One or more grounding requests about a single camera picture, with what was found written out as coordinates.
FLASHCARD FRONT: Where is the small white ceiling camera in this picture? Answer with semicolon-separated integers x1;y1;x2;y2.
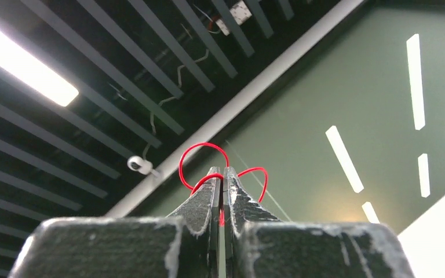
127;156;161;178

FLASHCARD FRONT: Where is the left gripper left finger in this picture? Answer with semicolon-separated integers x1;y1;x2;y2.
9;178;221;277

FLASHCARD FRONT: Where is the ceiling light fixture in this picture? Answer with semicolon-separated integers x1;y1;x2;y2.
0;30;79;107

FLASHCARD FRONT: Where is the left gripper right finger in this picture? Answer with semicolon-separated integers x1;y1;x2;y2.
223;167;414;277

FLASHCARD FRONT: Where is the red cable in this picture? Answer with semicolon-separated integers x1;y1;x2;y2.
178;142;269;227

